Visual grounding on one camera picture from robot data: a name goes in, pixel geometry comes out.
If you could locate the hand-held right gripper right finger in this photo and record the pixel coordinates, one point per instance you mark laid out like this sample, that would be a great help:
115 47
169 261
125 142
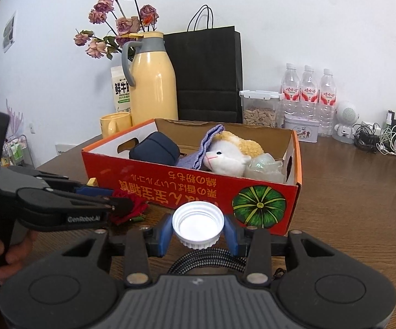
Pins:
232 238

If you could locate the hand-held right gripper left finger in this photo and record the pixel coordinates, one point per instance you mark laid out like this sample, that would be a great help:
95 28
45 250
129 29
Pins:
162 236

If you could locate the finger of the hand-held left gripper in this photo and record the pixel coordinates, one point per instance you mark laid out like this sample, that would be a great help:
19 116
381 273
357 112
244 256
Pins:
81 212
92 191

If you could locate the white bottle cap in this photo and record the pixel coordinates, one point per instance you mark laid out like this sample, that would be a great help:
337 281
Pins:
198 226

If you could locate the red artificial rose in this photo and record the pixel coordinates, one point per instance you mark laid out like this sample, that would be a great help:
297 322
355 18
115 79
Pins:
139 207

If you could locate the orange cardboard box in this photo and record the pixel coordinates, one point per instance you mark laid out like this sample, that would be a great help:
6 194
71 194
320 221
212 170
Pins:
184 185

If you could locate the person's left hand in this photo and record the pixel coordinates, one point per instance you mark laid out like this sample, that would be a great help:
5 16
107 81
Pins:
18 253

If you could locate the yellow toy block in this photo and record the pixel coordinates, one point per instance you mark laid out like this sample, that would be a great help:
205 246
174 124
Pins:
93 181

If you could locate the yellow mug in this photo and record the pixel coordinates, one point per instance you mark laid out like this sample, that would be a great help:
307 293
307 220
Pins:
119 123

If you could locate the crumpled clear plastic bag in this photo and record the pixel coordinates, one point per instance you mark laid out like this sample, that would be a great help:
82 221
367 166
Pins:
263 169

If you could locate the navy zip case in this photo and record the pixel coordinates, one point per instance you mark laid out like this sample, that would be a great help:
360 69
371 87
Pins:
157 147

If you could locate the white yellow plush sheep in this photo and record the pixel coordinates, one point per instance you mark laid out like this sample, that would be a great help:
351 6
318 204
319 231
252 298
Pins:
225 159

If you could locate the purple knitted cloth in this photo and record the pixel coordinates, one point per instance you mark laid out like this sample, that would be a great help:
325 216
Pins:
198 159

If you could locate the white milk carton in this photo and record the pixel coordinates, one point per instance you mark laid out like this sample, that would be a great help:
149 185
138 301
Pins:
121 89

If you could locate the yellow thermos jug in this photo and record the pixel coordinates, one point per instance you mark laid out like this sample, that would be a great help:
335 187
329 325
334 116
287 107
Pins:
153 85

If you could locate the clear seed food container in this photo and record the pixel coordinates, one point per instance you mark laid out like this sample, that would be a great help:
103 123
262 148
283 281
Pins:
259 116

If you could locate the white printed tin box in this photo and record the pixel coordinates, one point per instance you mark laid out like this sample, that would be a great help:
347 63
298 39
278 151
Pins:
300 132

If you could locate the clear water bottle red label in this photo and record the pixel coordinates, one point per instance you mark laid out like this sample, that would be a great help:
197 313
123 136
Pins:
309 90
290 89
327 96

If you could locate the black paper bag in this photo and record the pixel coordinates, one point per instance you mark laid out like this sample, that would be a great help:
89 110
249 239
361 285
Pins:
205 75

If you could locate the white robot figure speaker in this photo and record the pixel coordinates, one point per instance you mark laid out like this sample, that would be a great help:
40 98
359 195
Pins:
347 113

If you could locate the dried pink roses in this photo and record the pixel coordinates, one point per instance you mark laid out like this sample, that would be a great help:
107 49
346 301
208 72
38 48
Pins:
128 24

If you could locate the black charger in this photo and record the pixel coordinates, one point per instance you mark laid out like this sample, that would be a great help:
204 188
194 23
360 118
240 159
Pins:
393 118

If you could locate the purple plant wall sticker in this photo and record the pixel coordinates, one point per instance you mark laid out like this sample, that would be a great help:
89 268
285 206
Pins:
15 118

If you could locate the white wall socket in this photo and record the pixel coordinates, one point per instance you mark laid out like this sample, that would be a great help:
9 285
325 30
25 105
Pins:
32 128

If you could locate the wall poster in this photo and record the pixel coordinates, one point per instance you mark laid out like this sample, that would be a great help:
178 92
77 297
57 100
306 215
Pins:
9 32

